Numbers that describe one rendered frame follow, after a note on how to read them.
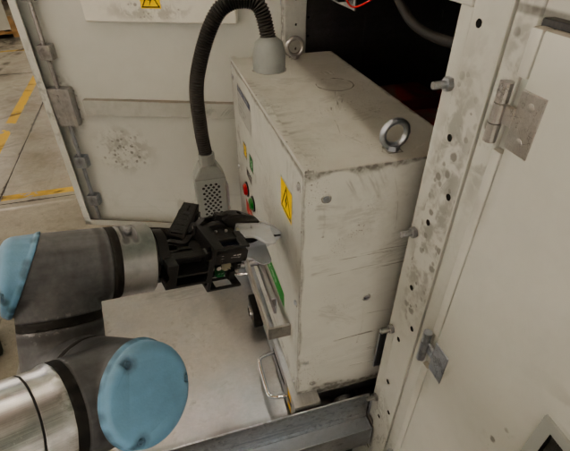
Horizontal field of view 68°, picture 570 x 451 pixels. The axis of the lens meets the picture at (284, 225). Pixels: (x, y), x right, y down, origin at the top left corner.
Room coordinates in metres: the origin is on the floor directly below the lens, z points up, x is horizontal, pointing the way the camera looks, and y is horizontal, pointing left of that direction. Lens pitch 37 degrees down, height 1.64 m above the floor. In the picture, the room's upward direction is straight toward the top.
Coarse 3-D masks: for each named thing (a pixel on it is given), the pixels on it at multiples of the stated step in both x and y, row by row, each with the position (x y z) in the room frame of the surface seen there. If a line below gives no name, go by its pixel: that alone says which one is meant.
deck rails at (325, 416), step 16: (352, 400) 0.43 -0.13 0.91; (288, 416) 0.40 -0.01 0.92; (304, 416) 0.41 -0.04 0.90; (320, 416) 0.42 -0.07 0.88; (336, 416) 0.42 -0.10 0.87; (352, 416) 0.43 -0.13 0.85; (240, 432) 0.37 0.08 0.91; (256, 432) 0.38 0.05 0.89; (272, 432) 0.39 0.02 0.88; (288, 432) 0.40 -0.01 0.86; (304, 432) 0.40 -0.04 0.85; (176, 448) 0.34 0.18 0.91; (192, 448) 0.35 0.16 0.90; (208, 448) 0.36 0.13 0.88; (224, 448) 0.36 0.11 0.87; (240, 448) 0.37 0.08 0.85
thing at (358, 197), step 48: (288, 96) 0.69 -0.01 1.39; (336, 96) 0.69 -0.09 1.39; (384, 96) 0.69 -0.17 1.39; (288, 144) 0.51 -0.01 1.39; (336, 144) 0.51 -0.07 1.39; (240, 192) 0.90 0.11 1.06; (336, 192) 0.45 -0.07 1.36; (384, 192) 0.47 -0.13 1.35; (336, 240) 0.45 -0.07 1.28; (384, 240) 0.47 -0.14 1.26; (336, 288) 0.45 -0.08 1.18; (384, 288) 0.47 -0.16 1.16; (336, 336) 0.45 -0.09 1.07; (336, 384) 0.46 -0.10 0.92
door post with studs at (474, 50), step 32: (480, 0) 0.41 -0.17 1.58; (512, 0) 0.38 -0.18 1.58; (480, 32) 0.40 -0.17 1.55; (448, 64) 0.44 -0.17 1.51; (480, 64) 0.39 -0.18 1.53; (448, 96) 0.43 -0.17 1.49; (480, 96) 0.38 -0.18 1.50; (448, 128) 0.41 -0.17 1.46; (448, 160) 0.40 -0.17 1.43; (448, 192) 0.39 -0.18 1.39; (416, 224) 0.43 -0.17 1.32; (416, 256) 0.41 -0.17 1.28; (416, 288) 0.40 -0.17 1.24; (416, 320) 0.38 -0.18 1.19; (384, 352) 0.44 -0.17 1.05; (384, 384) 0.41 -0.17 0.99; (384, 416) 0.39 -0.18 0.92
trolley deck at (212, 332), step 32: (160, 288) 0.78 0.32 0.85; (192, 288) 0.78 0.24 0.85; (128, 320) 0.68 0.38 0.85; (160, 320) 0.68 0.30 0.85; (192, 320) 0.68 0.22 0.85; (224, 320) 0.68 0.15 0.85; (192, 352) 0.59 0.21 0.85; (224, 352) 0.59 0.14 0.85; (256, 352) 0.59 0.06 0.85; (192, 384) 0.51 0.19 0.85; (224, 384) 0.51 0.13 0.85; (256, 384) 0.51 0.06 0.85; (192, 416) 0.44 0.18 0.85; (224, 416) 0.44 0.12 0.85; (256, 416) 0.44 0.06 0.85; (160, 448) 0.37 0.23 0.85; (256, 448) 0.37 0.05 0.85; (288, 448) 0.37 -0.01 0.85; (320, 448) 0.38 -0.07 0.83
